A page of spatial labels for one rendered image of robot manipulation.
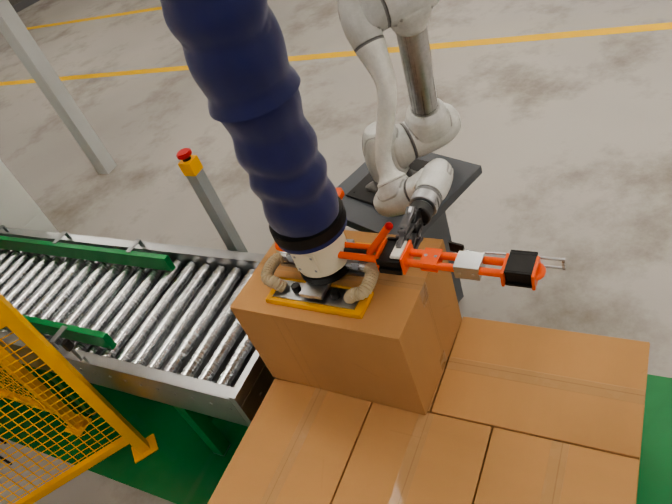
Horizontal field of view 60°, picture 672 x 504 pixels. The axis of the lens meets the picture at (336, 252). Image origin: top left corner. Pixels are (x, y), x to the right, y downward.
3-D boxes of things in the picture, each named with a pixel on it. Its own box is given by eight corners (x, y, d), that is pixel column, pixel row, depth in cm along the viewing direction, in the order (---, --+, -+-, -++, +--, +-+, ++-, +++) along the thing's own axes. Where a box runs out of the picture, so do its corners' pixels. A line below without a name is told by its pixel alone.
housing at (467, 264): (454, 279, 157) (451, 267, 154) (461, 261, 161) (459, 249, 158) (480, 282, 154) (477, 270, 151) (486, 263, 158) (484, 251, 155)
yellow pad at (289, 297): (266, 303, 187) (260, 292, 183) (281, 280, 192) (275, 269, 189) (361, 319, 170) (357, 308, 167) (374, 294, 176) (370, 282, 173)
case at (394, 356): (272, 377, 216) (228, 307, 190) (319, 296, 239) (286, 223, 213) (426, 416, 187) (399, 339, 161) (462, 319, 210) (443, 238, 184)
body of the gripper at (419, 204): (431, 198, 173) (421, 219, 168) (436, 219, 179) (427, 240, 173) (407, 197, 177) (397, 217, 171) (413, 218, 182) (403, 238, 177)
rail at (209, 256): (1, 252, 368) (-20, 230, 356) (7, 246, 371) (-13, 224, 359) (319, 296, 259) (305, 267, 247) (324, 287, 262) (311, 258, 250)
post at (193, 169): (260, 309, 323) (177, 163, 258) (266, 300, 327) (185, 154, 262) (270, 311, 320) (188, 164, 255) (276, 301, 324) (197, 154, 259)
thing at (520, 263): (501, 286, 150) (499, 273, 147) (508, 266, 155) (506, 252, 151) (535, 291, 146) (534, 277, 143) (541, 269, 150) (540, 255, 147)
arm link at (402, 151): (366, 171, 244) (349, 127, 230) (406, 152, 244) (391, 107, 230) (379, 190, 232) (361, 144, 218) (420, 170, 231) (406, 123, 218)
